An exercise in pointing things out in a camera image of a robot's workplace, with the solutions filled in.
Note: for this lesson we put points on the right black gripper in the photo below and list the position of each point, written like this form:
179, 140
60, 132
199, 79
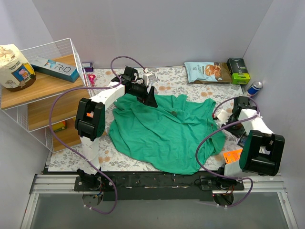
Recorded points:
234, 126

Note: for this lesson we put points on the light blue snack bag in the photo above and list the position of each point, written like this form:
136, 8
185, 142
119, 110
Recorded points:
207, 72

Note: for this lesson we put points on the wooden shelf unit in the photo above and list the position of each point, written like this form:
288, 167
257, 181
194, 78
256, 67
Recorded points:
30, 108

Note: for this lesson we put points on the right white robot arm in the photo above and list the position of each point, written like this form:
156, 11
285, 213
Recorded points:
262, 149

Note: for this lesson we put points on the green black box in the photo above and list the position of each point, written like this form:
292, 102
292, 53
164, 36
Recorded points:
238, 71

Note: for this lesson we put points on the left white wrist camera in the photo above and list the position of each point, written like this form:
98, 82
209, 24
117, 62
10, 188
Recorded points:
149, 78

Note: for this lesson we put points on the purple box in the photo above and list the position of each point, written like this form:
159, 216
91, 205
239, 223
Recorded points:
88, 66

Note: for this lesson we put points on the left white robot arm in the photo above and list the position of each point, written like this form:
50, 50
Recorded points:
90, 118

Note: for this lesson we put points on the orange box right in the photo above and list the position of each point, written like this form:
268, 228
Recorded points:
232, 156

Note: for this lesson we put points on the pink box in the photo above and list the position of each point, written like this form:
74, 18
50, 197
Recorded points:
92, 79

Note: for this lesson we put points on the aluminium rail frame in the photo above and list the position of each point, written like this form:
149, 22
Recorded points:
54, 204

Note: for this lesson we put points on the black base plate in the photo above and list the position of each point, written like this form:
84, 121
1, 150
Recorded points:
155, 185

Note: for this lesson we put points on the yellow box under shelf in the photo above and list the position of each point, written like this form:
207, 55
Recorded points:
59, 126

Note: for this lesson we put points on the green garment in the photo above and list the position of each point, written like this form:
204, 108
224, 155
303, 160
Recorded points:
169, 143

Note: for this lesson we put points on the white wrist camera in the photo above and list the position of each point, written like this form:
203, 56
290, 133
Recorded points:
221, 116
149, 78

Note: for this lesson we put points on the white blue toothpaste box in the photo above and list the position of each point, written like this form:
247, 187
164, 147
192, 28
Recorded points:
55, 69

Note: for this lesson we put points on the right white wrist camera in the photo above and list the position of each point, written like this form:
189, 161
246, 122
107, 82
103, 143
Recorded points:
221, 116

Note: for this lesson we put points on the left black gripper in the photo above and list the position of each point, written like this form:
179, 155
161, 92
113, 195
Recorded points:
147, 94

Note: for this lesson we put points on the white wire basket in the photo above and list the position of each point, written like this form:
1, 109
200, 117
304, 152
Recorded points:
62, 51

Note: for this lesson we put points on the blue energy drink can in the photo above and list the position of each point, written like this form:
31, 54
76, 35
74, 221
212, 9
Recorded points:
254, 88

